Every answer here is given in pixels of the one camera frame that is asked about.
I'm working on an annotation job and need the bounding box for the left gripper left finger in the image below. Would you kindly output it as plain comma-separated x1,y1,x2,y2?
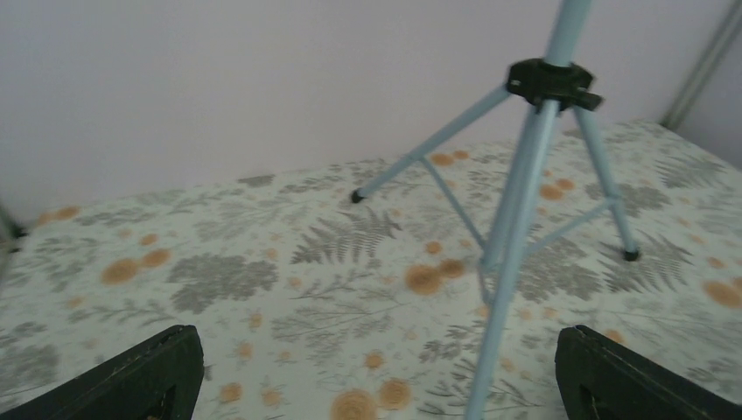
1,325,205,419

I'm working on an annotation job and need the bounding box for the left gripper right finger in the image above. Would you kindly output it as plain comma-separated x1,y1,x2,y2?
555,325,741,420

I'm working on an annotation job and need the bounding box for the floral patterned table cloth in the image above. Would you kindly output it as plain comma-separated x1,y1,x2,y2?
1,121,741,419

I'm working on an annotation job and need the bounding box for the light blue music stand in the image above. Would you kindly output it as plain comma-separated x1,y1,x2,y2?
350,0,641,419

